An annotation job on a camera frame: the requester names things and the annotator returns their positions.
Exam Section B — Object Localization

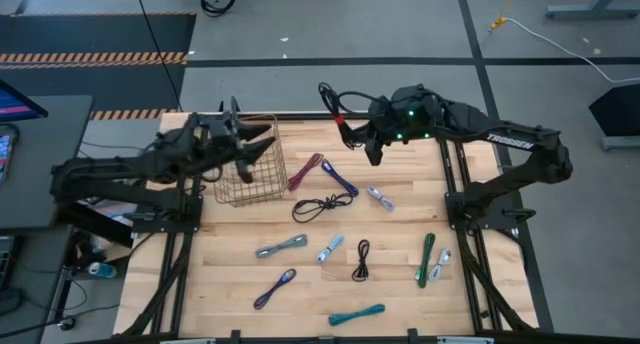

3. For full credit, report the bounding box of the white floor cable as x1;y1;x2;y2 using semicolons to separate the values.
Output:
504;16;640;85

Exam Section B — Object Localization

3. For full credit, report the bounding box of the long thin black cable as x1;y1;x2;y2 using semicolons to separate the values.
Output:
131;0;185;114

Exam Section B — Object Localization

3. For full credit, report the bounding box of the gold wire basket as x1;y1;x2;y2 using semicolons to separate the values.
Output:
213;114;290;208

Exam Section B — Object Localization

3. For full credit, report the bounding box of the printed paper sheet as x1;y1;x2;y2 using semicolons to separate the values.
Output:
79;196;146;223

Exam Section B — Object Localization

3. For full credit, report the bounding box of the black coiled floor cable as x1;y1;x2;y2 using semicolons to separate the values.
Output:
200;0;237;19

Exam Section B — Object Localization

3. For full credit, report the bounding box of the computer monitor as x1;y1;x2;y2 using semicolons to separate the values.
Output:
0;78;50;124

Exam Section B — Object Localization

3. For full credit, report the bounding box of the blue braided USB cable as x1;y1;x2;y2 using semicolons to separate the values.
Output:
320;159;360;198

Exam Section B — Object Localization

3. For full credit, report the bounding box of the purple braided USB cable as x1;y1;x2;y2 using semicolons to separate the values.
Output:
252;268;298;311

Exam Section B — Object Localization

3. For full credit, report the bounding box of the dark grey desk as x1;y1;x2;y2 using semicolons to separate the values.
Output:
0;94;94;231

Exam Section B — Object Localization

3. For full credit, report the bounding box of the smartphone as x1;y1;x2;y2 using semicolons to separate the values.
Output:
0;126;20;185

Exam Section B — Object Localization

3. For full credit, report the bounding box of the black floor stand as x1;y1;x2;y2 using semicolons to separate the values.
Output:
588;82;640;153

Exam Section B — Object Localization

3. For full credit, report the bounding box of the grey braided USB cable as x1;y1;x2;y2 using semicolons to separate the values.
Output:
255;233;309;260

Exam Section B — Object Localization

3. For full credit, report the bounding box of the black hazard-striped floor mat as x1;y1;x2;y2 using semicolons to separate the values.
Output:
0;11;197;121

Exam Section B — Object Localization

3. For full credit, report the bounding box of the light blue USB cable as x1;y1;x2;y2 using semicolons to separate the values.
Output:
315;233;346;265

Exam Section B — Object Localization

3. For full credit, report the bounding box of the red braided USB cable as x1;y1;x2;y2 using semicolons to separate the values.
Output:
287;152;325;193

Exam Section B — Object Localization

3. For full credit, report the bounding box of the blue drink bottle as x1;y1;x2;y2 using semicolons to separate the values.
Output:
87;261;119;280

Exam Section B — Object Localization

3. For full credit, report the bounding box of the teal braided USB cable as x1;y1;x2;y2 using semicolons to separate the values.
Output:
327;303;387;328

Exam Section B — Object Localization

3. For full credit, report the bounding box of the green braided USB cable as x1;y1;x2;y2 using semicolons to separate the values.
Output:
414;232;437;289

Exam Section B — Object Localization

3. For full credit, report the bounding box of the pale lilac USB cable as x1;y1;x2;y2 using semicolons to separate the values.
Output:
366;184;396;213

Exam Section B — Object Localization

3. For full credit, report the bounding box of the white USB cable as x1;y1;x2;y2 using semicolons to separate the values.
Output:
427;248;453;283

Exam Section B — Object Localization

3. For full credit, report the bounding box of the black cable with red tape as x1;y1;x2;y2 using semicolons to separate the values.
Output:
317;81;381;135

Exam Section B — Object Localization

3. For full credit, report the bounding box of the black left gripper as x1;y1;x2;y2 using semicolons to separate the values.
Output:
192;111;278;184

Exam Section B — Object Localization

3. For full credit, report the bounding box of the short black USB cable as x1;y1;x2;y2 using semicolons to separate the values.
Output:
350;239;372;283

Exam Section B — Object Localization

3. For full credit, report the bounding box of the grey side table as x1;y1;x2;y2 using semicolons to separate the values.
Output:
0;223;76;344

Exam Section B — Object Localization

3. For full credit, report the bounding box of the long black USB cable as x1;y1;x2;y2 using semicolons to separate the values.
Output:
291;192;355;224

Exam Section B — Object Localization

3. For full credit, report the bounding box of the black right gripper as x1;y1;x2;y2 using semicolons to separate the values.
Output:
347;83;441;166

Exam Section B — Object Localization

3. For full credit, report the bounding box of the grey metal table base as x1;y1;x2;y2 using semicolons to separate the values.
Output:
544;0;640;20

